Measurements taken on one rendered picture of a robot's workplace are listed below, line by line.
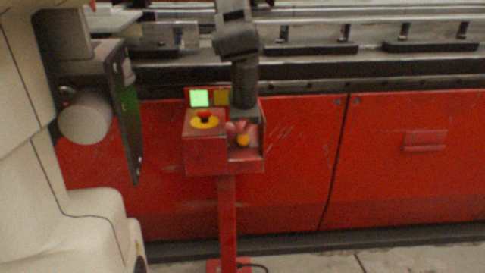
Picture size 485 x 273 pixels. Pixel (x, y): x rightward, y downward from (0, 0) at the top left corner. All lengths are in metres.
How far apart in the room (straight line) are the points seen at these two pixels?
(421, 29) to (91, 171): 1.20
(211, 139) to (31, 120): 0.48
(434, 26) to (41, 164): 1.16
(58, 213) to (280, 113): 0.75
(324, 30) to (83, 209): 0.89
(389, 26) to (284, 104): 0.43
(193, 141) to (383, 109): 0.66
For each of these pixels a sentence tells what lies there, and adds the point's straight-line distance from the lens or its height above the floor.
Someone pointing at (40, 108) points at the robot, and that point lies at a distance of 0.32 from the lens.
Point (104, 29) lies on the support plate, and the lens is 0.79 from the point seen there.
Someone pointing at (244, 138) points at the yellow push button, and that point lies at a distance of 0.80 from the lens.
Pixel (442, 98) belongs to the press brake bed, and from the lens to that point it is 1.20.
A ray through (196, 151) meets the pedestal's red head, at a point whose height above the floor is 0.74.
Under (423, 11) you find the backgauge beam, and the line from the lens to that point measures 1.51.
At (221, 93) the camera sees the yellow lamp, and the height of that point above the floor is 0.82.
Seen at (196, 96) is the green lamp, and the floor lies 0.82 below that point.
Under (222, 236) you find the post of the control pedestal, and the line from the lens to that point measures 1.01.
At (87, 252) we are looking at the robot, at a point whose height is 0.89.
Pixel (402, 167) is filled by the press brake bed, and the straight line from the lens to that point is 1.28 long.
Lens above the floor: 1.13
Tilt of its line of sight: 31 degrees down
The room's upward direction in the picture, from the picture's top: straight up
